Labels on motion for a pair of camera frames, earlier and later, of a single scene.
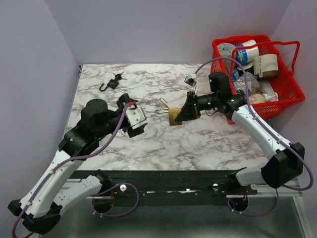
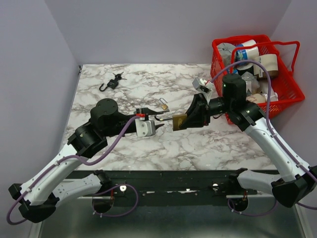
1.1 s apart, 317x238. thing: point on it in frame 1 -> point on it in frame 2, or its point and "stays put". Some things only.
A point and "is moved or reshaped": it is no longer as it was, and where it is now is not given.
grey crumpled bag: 226,49 stays put
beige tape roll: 266,66 stays put
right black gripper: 189,111 -> 198,113
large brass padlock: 173,113 is moved or reshaped
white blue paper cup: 245,56 stays put
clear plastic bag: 239,83 stays put
